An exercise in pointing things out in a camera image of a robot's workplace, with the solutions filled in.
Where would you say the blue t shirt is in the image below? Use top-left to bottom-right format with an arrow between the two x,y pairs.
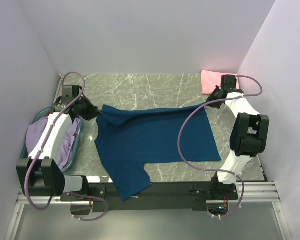
94,105 -> 221,201

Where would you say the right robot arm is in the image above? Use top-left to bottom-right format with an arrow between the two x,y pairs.
202,86 -> 270,200

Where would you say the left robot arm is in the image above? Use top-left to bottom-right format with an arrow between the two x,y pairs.
16,95 -> 101,201

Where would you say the folded pink t shirt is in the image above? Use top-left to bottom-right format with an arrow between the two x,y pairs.
201,70 -> 229,95

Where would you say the teal laundry basket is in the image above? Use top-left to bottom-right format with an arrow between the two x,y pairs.
20,107 -> 84,174

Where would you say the lavender t shirt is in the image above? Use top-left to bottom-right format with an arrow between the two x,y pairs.
25,116 -> 81,171

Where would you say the black base beam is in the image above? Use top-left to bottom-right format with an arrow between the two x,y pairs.
60,180 -> 239,215

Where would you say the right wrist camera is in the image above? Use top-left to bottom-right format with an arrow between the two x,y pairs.
220,74 -> 239,92

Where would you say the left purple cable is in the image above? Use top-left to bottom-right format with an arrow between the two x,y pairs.
23,72 -> 109,223

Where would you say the right aluminium rail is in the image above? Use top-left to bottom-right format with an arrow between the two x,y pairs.
205,182 -> 293,240

